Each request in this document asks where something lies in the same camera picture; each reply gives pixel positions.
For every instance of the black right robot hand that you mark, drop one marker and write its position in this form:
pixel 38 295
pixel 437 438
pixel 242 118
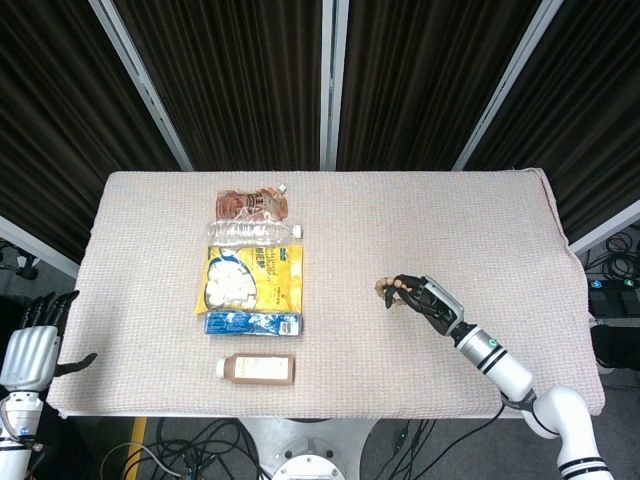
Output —
pixel 440 305

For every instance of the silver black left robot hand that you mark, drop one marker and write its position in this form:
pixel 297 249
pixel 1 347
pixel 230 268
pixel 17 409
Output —
pixel 30 350

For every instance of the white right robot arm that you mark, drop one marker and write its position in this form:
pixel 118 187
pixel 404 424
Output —
pixel 500 367

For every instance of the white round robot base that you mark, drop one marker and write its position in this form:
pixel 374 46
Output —
pixel 310 450

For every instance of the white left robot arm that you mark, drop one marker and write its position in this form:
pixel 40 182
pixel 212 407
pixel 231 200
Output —
pixel 20 415

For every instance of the beige waffle table cloth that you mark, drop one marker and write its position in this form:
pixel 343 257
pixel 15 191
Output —
pixel 400 225

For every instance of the yellow marshmallow bag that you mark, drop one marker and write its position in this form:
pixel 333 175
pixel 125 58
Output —
pixel 280 285

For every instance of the black box with blue stickers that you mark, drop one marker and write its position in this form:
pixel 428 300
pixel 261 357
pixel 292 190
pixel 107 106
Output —
pixel 612 297

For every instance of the brown juice bottle white cap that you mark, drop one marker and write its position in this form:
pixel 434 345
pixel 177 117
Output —
pixel 260 370

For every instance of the blue cookie box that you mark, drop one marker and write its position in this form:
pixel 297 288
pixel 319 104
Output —
pixel 240 324

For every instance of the clear plastic water bottle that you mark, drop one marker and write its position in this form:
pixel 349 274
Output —
pixel 250 232

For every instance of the brown sauce spout pouch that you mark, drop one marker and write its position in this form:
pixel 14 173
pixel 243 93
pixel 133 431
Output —
pixel 245 202

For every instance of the black pleated curtain panel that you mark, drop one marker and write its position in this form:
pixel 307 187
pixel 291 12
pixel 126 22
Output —
pixel 425 85
pixel 235 85
pixel 595 115
pixel 50 125

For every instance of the aluminium frame rail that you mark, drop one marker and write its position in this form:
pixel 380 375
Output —
pixel 607 227
pixel 35 245

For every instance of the aluminium frame post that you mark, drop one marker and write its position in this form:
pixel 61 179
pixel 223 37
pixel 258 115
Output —
pixel 505 90
pixel 145 90
pixel 333 85

